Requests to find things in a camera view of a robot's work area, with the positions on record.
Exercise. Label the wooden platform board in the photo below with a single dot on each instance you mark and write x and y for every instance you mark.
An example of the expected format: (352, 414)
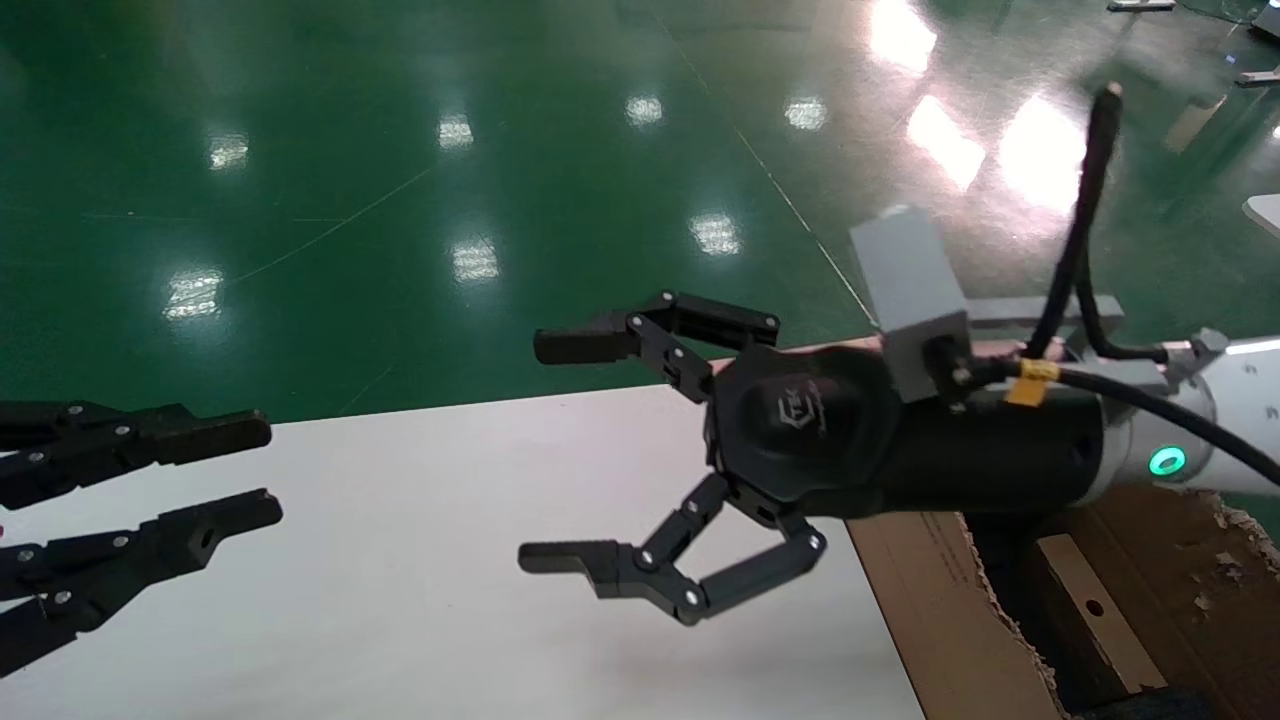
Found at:
(820, 350)

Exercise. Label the small brown cardboard box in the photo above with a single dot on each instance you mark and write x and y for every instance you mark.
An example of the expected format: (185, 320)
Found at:
(1100, 620)

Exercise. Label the white panel edge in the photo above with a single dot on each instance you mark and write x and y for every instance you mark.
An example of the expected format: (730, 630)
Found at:
(1265, 212)

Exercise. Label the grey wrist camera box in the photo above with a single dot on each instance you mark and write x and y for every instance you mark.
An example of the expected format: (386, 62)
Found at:
(910, 290)

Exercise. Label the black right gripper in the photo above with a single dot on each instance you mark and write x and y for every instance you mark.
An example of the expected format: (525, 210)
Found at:
(800, 430)

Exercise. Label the grey floor stand foot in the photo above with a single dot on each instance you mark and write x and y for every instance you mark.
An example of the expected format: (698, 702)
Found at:
(1140, 4)
(1260, 77)

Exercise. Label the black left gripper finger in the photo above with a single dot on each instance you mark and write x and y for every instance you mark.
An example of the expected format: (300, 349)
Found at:
(200, 432)
(170, 535)

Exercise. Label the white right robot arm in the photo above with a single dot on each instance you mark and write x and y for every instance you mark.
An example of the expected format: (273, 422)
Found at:
(1240, 415)

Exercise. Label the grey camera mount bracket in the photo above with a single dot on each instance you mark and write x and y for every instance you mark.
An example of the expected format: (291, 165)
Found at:
(1000, 312)

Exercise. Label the big open cardboard box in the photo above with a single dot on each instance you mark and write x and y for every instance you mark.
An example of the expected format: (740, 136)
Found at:
(930, 600)

